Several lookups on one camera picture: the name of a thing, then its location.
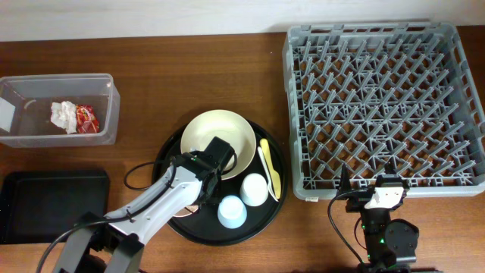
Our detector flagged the large cream bowl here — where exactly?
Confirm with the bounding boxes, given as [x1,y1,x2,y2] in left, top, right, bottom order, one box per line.
[180,109,256,180]

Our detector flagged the pink bowl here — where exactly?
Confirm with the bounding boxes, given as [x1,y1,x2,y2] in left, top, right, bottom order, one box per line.
[174,205,199,218]

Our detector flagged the white tissue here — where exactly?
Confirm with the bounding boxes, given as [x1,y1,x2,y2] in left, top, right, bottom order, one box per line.
[50,101,77,134]

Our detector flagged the red snack wrapper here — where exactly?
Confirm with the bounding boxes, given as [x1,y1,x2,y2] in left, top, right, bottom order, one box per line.
[76,105,100,133]

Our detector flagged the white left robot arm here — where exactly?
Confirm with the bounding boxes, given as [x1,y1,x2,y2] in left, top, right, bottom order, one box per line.
[36,137,237,272]

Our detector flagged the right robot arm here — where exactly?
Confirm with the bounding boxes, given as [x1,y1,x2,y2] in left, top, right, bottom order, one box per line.
[339,163,419,272]

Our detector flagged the grey plastic dishwasher rack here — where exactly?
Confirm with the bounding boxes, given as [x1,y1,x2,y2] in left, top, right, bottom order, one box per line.
[282,22,484,202]

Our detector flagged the clear plastic waste bin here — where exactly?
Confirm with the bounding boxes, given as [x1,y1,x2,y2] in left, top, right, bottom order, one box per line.
[1,74,120,148]

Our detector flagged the white cup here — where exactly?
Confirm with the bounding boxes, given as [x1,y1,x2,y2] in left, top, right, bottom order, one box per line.
[239,173,268,207]

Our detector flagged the light blue cup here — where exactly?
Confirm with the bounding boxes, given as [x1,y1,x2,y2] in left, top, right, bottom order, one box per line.
[217,195,247,229]

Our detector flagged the round black tray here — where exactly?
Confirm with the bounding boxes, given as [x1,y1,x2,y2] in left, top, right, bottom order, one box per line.
[152,120,291,246]

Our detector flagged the white plastic spoon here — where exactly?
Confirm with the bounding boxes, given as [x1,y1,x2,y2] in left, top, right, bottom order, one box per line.
[257,146,279,202]

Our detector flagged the yellow plastic spoon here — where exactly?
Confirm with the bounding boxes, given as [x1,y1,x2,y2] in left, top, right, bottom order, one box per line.
[259,138,281,201]

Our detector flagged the black rectangular tray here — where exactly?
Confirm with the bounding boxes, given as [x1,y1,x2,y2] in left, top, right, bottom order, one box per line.
[1,170,110,245]

